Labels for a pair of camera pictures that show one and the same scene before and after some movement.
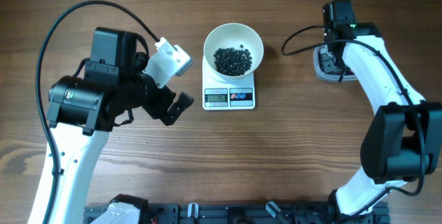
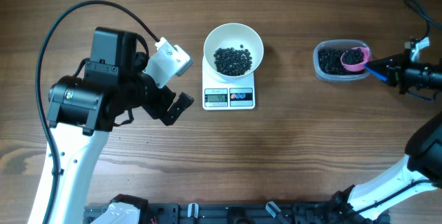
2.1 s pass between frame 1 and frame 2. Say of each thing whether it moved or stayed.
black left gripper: stayed
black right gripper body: moved
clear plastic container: stayed
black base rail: stayed
